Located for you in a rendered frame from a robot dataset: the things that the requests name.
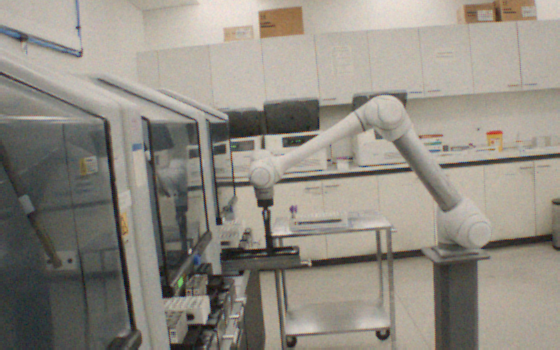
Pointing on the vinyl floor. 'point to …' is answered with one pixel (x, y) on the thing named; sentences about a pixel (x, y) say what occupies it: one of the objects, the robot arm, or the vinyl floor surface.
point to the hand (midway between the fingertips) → (269, 242)
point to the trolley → (328, 320)
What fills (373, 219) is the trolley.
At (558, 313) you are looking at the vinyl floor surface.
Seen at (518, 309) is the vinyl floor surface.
